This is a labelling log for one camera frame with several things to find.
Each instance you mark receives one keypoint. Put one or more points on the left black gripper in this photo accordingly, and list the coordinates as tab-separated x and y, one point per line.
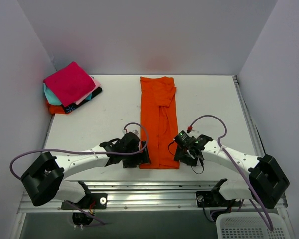
138	158

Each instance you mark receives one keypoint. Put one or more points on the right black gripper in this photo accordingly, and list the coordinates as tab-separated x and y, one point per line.
182	154

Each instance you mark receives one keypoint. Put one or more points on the orange t-shirt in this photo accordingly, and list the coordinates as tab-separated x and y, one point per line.
55	109
159	117

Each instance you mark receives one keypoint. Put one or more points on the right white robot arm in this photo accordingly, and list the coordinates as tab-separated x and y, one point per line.
262	178

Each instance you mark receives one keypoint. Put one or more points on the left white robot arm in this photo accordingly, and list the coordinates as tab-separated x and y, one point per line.
46	178

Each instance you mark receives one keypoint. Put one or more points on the pink folded t-shirt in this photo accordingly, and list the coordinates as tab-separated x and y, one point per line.
89	92

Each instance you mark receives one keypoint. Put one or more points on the black folded t-shirt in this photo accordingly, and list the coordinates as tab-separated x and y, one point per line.
71	107

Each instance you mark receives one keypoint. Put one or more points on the white plastic basket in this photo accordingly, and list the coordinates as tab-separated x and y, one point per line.
249	225

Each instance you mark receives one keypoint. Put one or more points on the magenta folded t-shirt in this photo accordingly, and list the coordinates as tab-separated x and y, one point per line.
70	83

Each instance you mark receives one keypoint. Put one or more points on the orange folded t-shirt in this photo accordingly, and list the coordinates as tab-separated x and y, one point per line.
55	109

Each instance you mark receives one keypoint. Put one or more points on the teal folded t-shirt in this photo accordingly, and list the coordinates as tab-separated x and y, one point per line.
50	96

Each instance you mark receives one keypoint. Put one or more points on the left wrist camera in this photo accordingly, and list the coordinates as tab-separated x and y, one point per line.
125	131

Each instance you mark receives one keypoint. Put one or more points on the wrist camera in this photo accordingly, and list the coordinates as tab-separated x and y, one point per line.
125	131
191	130

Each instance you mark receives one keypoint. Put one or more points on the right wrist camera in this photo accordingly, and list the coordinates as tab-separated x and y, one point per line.
191	130

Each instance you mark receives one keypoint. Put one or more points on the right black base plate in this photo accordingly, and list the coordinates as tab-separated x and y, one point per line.
214	199

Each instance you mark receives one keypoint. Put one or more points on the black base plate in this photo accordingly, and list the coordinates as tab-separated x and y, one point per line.
214	199
89	201

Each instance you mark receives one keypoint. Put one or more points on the aluminium mounting rail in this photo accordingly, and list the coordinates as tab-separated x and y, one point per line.
150	196

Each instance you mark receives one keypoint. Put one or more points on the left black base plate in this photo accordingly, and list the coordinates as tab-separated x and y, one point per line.
89	201

